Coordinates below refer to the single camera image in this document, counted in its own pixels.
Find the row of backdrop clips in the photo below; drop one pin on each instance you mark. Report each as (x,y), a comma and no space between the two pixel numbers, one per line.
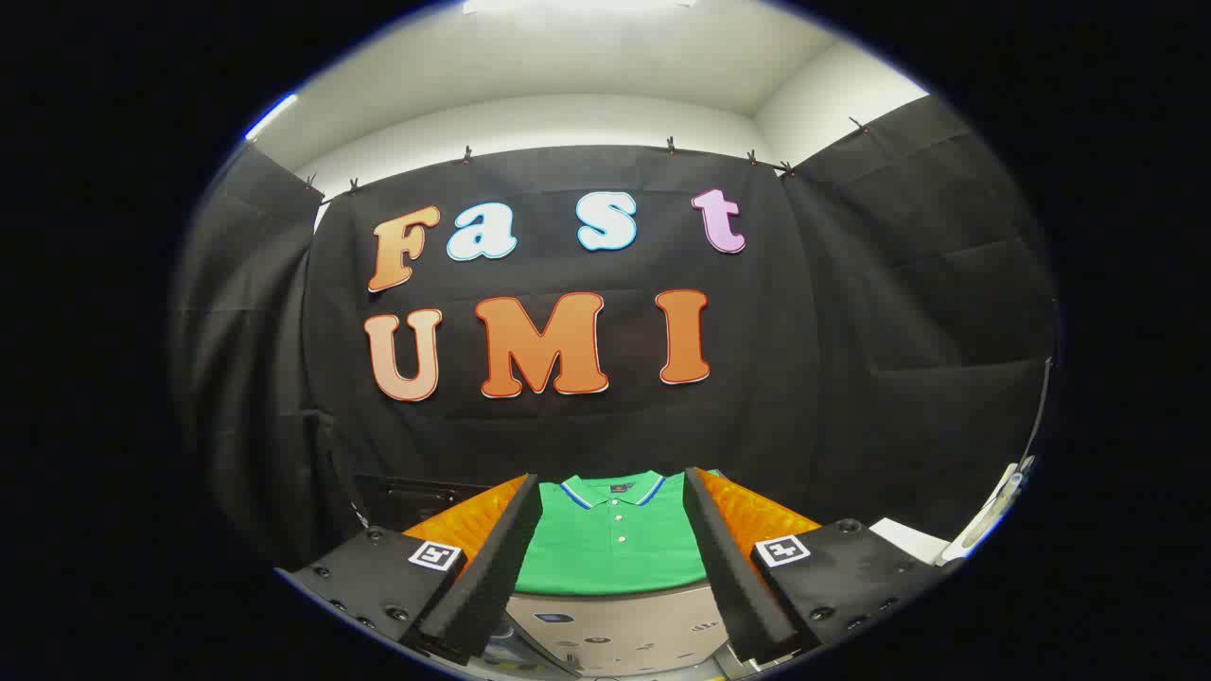
(671,145)

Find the black backdrop cloth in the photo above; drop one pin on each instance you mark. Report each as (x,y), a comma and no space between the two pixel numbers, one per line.
(804,378)

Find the grey cabinet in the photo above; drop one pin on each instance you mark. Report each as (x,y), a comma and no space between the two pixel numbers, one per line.
(615,629)

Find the white plastic strip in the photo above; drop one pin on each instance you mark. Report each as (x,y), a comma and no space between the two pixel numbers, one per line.
(993,506)

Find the green polo shirt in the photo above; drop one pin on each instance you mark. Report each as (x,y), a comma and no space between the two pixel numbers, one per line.
(613,553)

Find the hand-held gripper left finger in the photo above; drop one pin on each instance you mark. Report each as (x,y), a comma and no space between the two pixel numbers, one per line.
(492,567)

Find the white flat box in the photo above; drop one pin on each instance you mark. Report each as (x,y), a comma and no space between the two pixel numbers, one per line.
(908,541)

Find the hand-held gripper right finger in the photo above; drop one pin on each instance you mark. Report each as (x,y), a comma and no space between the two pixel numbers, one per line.
(728,567)

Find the ceiling light bar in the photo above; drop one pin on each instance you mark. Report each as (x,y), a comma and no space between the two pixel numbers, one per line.
(271,116)

